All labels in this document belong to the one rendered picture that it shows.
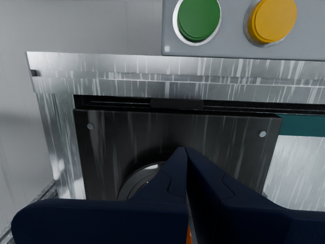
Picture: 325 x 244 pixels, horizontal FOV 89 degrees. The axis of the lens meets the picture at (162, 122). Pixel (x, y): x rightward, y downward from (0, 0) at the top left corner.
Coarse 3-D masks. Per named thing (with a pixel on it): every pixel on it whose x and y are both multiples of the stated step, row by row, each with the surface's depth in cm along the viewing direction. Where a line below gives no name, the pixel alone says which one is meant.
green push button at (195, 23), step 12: (192, 0) 15; (204, 0) 15; (216, 0) 15; (180, 12) 15; (192, 12) 15; (204, 12) 15; (216, 12) 15; (180, 24) 16; (192, 24) 16; (204, 24) 16; (216, 24) 16; (192, 36) 16; (204, 36) 16
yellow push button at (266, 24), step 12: (264, 0) 15; (276, 0) 15; (288, 0) 15; (252, 12) 16; (264, 12) 15; (276, 12) 15; (288, 12) 15; (252, 24) 16; (264, 24) 15; (276, 24) 15; (288, 24) 15; (252, 36) 16; (264, 36) 16; (276, 36) 16
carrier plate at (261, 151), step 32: (96, 128) 20; (128, 128) 19; (160, 128) 19; (192, 128) 19; (224, 128) 19; (256, 128) 19; (96, 160) 21; (128, 160) 21; (224, 160) 20; (256, 160) 20; (96, 192) 23
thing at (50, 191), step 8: (48, 184) 28; (40, 192) 27; (48, 192) 27; (56, 192) 28; (32, 200) 25; (8, 224) 21; (0, 232) 20; (8, 232) 21; (0, 240) 20; (8, 240) 19
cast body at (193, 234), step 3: (189, 219) 16; (189, 222) 16; (192, 222) 16; (189, 225) 15; (192, 225) 15; (192, 228) 15; (192, 231) 15; (192, 234) 15; (195, 234) 15; (192, 237) 14; (195, 237) 14; (192, 240) 14; (195, 240) 14; (192, 243) 14; (195, 243) 14
